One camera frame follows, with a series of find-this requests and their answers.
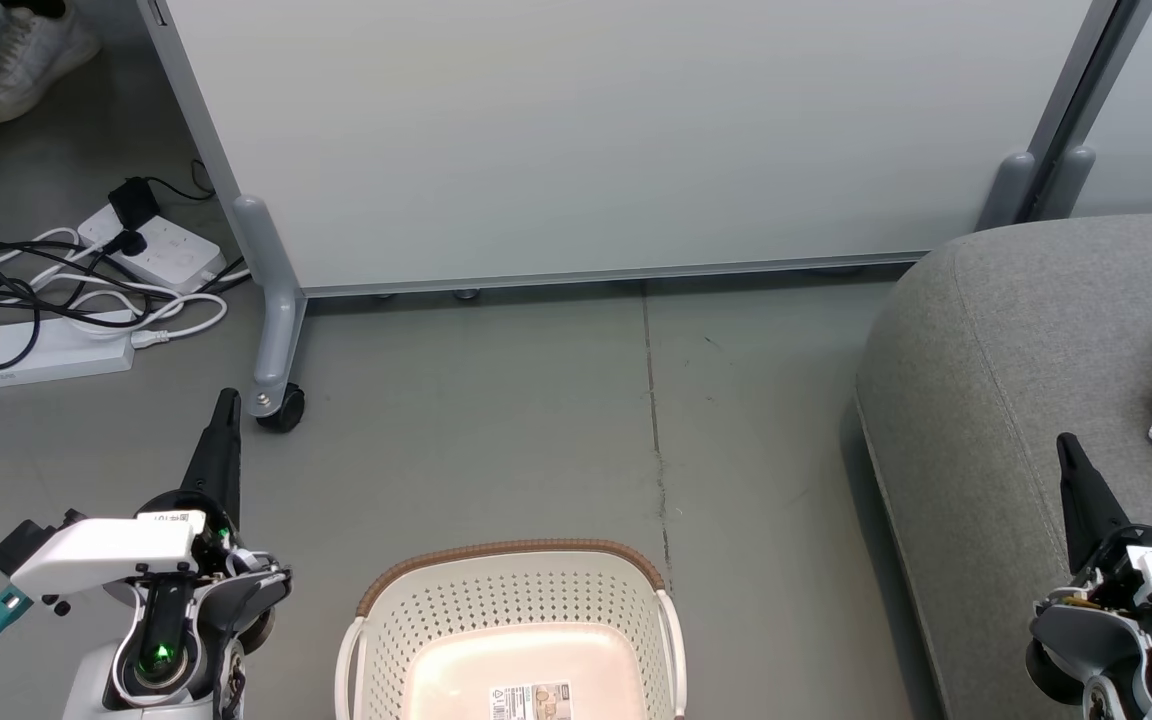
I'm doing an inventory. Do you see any white paper label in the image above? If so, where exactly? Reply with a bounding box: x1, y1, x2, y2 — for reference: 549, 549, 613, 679
488, 681, 575, 720

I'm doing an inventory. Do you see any grey fabric sofa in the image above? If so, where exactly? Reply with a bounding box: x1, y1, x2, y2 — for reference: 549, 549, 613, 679
853, 211, 1152, 720

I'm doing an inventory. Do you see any white sneaker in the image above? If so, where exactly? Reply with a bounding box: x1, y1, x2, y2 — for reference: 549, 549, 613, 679
0, 4, 103, 125

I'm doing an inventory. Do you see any thin black adapter cable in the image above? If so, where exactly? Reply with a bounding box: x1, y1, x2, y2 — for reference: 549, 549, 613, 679
144, 160, 217, 204

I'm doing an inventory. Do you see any large white partition panel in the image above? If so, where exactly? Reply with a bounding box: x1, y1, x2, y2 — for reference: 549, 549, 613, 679
136, 0, 1124, 300

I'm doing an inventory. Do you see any black power adapter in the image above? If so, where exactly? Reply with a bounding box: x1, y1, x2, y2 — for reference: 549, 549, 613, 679
107, 177, 163, 232

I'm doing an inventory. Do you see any white power strip with sockets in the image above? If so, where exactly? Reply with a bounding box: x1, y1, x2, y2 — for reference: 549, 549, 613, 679
75, 204, 228, 295

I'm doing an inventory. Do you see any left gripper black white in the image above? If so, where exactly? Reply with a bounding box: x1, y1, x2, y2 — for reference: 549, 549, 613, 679
10, 387, 243, 602

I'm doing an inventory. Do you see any white power cable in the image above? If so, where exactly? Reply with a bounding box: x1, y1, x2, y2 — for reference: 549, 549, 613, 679
0, 227, 230, 373

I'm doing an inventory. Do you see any white perforated laundry basket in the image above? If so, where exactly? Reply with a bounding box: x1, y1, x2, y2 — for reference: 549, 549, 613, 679
334, 539, 688, 720

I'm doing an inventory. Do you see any black caster wheel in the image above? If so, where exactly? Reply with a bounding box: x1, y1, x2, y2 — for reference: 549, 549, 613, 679
255, 382, 306, 434

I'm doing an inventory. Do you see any grey partition leg with caster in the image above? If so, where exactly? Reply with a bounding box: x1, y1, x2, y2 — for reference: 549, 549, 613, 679
230, 194, 308, 419

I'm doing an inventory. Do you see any white flat power strip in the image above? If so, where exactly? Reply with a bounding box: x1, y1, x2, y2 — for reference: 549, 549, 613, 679
0, 309, 136, 389

